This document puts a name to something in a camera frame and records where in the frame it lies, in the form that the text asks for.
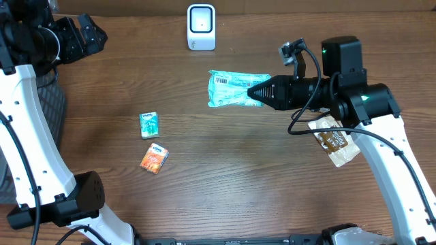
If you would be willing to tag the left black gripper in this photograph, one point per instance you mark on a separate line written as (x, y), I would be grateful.
(96, 38)

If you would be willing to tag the beige paper pouch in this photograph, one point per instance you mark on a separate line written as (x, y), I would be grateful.
(338, 145)

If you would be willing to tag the orange tissue pack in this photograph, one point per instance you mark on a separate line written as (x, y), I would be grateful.
(154, 158)

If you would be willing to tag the grey plastic mesh basket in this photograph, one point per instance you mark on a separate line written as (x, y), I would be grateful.
(53, 103)

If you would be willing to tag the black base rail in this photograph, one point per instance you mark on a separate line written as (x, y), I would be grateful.
(302, 239)

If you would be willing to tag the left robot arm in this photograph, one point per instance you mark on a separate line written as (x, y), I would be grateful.
(34, 44)

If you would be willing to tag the teal wipes pack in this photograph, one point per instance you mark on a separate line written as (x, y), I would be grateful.
(226, 88)

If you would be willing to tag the blue white package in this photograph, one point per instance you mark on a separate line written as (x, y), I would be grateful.
(149, 125)

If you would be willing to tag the white barcode scanner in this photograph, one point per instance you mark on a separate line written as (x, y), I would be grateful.
(201, 27)

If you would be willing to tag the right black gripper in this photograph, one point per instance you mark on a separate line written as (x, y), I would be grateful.
(282, 90)

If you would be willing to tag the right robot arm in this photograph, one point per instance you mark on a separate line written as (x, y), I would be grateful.
(372, 117)

